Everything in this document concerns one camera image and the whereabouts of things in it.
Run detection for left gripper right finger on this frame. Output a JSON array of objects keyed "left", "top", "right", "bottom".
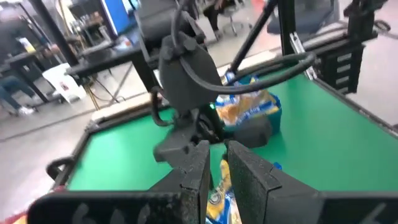
[{"left": 228, "top": 139, "right": 324, "bottom": 224}]

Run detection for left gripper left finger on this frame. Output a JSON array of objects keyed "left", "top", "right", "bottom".
[{"left": 149, "top": 139, "right": 213, "bottom": 224}]

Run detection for blue soy sauce ramen pack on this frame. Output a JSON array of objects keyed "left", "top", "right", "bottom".
[
  {"left": 205, "top": 158, "right": 283, "bottom": 224},
  {"left": 223, "top": 72, "right": 259, "bottom": 86},
  {"left": 216, "top": 93, "right": 280, "bottom": 126}
]

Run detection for blue plastic bin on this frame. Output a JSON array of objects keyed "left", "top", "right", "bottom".
[{"left": 217, "top": 74, "right": 283, "bottom": 136}]

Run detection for black desk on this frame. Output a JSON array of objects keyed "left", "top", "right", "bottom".
[{"left": 65, "top": 40, "right": 162, "bottom": 91}]

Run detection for office stool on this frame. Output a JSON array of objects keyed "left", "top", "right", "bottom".
[{"left": 223, "top": 6, "right": 247, "bottom": 35}]

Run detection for person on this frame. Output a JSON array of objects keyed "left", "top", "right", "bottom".
[
  {"left": 201, "top": 0, "right": 238, "bottom": 32},
  {"left": 0, "top": 18, "right": 41, "bottom": 116}
]

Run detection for white floor box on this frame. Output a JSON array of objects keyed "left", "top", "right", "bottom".
[{"left": 42, "top": 63, "right": 87, "bottom": 104}]

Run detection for blue screen monitor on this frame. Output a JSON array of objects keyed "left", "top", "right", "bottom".
[{"left": 101, "top": 0, "right": 131, "bottom": 35}]

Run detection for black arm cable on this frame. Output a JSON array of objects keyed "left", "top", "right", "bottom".
[{"left": 179, "top": 52, "right": 317, "bottom": 95}]

